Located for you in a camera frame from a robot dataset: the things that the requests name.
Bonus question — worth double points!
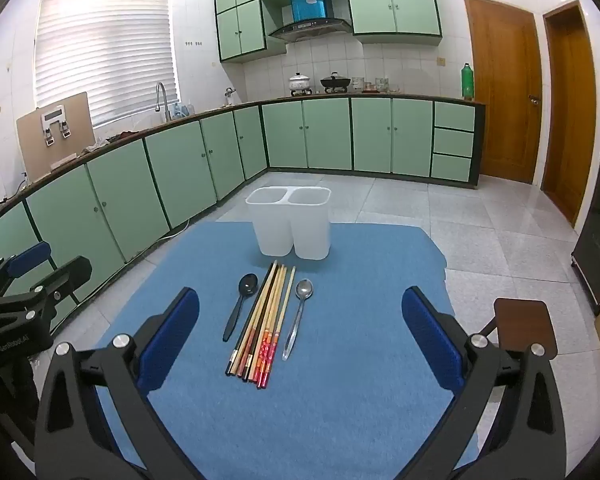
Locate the plain wooden door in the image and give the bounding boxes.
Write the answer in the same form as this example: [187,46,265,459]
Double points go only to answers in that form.
[542,0,598,228]

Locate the silver metal spoon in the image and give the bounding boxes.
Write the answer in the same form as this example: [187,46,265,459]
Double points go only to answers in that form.
[282,278,314,361]

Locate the white two-compartment utensil holder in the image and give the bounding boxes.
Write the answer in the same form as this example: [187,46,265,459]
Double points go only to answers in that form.
[245,186,332,261]

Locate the black plastic spoon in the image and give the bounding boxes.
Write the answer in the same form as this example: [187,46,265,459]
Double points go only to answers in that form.
[223,273,259,343]

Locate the black wok with lid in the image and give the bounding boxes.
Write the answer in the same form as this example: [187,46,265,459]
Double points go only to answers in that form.
[320,72,351,92]

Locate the gas stove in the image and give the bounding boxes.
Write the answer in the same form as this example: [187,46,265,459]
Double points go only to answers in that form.
[290,87,353,97]

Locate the white clamp holder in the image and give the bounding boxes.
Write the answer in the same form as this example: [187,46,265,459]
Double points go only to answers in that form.
[41,109,72,146]

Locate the green upper kitchen cabinets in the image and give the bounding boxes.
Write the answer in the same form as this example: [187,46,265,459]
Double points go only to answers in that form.
[214,0,442,65]

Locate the wooden door with handle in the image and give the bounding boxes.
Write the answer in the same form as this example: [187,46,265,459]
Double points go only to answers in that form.
[463,0,543,184]

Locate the blue table cloth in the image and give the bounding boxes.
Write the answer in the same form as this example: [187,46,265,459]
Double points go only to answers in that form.
[92,220,481,480]

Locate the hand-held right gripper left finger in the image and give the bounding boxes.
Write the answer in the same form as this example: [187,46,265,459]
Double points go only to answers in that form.
[34,287,216,480]

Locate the metal kitchen faucet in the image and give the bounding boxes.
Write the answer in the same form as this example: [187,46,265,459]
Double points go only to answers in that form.
[155,81,172,123]

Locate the bundle of mixed chopsticks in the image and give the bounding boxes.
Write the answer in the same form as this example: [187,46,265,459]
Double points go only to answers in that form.
[225,260,297,389]

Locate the white window blind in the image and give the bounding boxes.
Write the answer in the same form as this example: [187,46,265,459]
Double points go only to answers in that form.
[34,0,181,128]

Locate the green kitchen cabinets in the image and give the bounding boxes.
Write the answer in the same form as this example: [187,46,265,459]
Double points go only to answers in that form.
[214,0,442,65]
[0,96,486,321]

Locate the green lower kitchen cabinets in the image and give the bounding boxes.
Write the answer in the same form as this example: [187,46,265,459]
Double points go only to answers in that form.
[0,96,486,321]

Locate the brown board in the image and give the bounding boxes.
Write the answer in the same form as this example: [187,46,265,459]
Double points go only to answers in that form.
[16,91,95,181]

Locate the brown wooden stool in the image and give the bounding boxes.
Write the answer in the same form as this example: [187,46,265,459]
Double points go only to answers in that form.
[480,298,559,356]

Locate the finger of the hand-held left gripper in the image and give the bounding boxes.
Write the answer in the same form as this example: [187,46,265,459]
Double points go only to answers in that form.
[0,255,93,326]
[0,241,52,295]

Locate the black range hood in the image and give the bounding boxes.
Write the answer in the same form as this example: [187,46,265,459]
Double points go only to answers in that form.
[268,17,352,43]

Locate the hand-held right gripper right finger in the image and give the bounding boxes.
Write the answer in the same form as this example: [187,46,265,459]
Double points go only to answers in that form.
[401,287,568,480]

